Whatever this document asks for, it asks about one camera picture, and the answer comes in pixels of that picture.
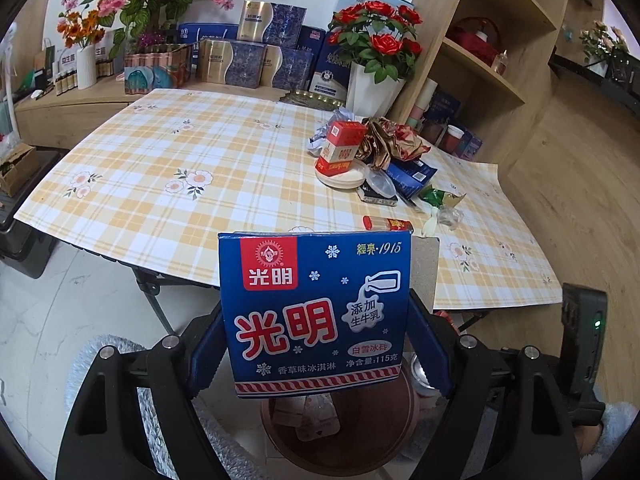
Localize blue ice cream box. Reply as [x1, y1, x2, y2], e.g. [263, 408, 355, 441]
[218, 231, 411, 399]

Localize clear plastic wrapper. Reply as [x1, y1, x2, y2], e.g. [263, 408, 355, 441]
[432, 207, 464, 231]

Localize dark blue box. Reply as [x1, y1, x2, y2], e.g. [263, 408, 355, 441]
[385, 159, 437, 200]

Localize white paper ball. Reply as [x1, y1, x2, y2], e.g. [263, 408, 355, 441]
[307, 107, 356, 157]

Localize brown round trash bin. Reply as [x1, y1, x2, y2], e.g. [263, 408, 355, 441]
[260, 373, 419, 477]

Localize right hand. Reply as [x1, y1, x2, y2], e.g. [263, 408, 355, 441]
[574, 424, 603, 457]

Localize grey fleece right sleeve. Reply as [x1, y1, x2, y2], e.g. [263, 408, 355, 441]
[580, 402, 639, 479]

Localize red candy stick wrapper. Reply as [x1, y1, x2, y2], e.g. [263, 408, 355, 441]
[362, 214, 413, 232]

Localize green snack wrapper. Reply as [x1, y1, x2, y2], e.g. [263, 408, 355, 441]
[419, 185, 465, 209]

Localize black small tin box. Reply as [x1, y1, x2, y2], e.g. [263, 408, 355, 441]
[357, 181, 398, 207]

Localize white round lid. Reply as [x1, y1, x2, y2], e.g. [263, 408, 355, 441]
[314, 159, 369, 191]

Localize yellow plaid tablecloth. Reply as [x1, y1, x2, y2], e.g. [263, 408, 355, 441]
[16, 90, 562, 310]

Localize red paper cup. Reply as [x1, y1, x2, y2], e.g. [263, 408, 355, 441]
[440, 125, 464, 154]

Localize purple box on shelf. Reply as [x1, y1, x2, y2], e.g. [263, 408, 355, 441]
[456, 130, 483, 162]

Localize crumpled brown red wrapper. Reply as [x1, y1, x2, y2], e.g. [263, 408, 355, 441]
[356, 117, 431, 170]

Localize dark glass cup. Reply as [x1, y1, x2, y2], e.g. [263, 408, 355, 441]
[420, 119, 447, 145]

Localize red small carton box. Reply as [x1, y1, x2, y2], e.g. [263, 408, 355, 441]
[314, 120, 367, 177]

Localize stack of pastel cups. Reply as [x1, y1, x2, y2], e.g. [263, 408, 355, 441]
[406, 78, 438, 130]

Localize white flower vase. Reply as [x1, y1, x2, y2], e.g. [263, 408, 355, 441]
[346, 63, 406, 118]

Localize gold blister tray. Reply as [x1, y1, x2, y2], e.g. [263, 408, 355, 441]
[279, 90, 345, 112]

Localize blue white carton box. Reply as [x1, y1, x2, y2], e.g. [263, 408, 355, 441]
[309, 38, 350, 102]

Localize striped woven basket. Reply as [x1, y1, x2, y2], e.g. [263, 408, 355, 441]
[124, 44, 192, 96]

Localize small glass bottle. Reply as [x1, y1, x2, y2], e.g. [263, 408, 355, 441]
[491, 51, 509, 76]

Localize blue gold gift box left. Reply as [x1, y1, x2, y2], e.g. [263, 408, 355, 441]
[196, 38, 267, 89]

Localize blue gold gift box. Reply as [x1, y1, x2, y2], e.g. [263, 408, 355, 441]
[196, 38, 267, 89]
[260, 44, 314, 90]
[236, 0, 307, 48]

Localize blue gold gift box right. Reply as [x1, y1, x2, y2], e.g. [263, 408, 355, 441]
[260, 44, 314, 90]

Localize red rose bouquet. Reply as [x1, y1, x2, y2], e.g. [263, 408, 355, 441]
[329, 0, 423, 84]

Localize red teapot on shelf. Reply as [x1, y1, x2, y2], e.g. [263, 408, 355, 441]
[446, 16, 503, 66]

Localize wooden shelf unit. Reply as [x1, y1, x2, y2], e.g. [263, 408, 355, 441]
[390, 0, 568, 169]

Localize blue gold gift box upper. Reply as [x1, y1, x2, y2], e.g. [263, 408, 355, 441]
[236, 0, 307, 48]

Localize white vase orange flowers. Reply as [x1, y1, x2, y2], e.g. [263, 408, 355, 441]
[56, 10, 105, 90]

